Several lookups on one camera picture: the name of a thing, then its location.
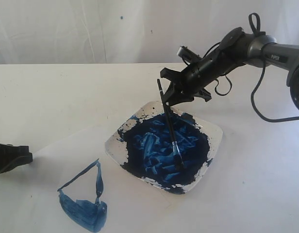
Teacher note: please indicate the clear plate with blue paint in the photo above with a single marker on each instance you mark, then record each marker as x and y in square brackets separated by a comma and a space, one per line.
[142, 146]

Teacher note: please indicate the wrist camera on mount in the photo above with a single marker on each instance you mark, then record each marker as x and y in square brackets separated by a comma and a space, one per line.
[187, 55]

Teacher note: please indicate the black paintbrush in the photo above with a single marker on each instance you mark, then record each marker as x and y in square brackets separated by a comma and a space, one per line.
[176, 152]

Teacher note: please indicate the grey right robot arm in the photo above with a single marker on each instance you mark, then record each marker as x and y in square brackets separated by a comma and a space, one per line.
[261, 50]

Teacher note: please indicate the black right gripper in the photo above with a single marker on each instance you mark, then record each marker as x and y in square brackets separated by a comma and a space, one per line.
[189, 83]

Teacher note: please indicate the white backdrop cloth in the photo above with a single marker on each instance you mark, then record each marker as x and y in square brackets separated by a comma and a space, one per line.
[130, 31]

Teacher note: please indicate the white paper sheet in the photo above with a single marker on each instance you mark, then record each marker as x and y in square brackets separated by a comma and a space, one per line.
[73, 164]

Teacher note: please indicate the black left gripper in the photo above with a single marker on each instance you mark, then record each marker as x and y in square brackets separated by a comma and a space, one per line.
[13, 156]

